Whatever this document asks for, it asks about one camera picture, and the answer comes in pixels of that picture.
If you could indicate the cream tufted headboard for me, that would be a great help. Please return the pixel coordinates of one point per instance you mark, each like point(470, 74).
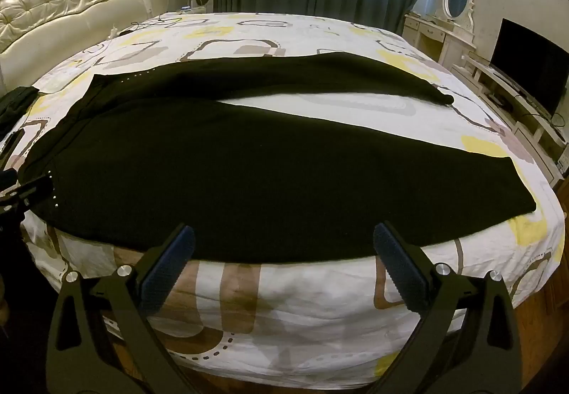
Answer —
point(66, 7)

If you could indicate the white television stand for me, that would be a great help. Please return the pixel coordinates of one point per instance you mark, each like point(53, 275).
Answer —
point(511, 100)

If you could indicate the dark cloth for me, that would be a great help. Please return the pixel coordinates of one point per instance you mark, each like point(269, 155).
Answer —
point(15, 107)

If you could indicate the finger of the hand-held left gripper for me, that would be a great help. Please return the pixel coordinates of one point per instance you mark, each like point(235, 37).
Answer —
point(38, 190)

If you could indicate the black flat television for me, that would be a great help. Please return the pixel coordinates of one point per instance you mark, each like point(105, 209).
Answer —
point(529, 60)

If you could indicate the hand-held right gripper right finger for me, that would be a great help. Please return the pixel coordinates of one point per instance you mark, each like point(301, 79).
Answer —
point(398, 258)

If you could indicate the black pants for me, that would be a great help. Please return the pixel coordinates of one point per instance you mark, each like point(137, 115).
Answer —
point(222, 162)

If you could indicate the patterned white tablecloth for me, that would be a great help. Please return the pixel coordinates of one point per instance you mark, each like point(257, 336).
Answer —
point(311, 300)

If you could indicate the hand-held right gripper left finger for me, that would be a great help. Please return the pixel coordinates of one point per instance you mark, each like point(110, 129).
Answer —
point(171, 258)

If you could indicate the white vanity table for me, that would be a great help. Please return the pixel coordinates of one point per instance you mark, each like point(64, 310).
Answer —
point(444, 42)

